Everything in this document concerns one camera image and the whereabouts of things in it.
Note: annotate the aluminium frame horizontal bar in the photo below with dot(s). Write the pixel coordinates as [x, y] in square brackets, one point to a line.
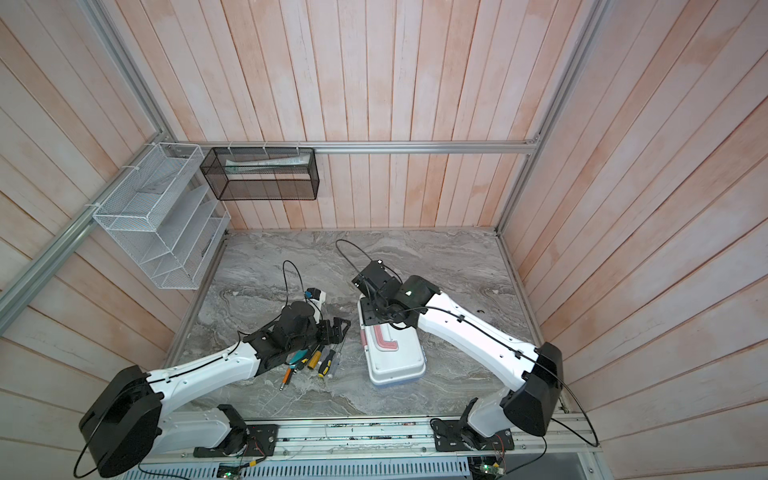
[385, 147]

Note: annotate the white ventilated cable duct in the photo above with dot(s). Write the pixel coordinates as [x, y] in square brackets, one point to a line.
[383, 468]

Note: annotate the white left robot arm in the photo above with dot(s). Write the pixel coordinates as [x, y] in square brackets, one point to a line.
[139, 413]

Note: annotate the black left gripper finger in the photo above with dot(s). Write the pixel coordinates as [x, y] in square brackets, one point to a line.
[340, 325]
[336, 341]

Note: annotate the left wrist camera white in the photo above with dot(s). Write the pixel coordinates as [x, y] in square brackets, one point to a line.
[316, 298]

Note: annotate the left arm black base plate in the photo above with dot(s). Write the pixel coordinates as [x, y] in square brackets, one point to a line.
[257, 440]

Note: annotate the black wire mesh basket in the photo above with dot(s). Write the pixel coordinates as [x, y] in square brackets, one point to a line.
[262, 173]

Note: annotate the white wire mesh shelf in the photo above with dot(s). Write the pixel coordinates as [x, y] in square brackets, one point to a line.
[168, 227]

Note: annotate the white and blue tool box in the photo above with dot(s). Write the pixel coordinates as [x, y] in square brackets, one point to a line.
[393, 356]

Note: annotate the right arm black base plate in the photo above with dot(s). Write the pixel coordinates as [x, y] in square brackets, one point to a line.
[456, 436]

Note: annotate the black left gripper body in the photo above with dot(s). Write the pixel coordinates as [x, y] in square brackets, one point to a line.
[316, 334]

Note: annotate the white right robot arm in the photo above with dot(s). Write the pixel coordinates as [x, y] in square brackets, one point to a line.
[531, 374]

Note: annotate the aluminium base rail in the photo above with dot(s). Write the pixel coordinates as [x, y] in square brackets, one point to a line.
[360, 438]

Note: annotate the teal utility knife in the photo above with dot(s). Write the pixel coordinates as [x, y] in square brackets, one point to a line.
[299, 359]

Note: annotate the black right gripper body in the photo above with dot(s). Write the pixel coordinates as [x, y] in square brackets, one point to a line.
[373, 313]

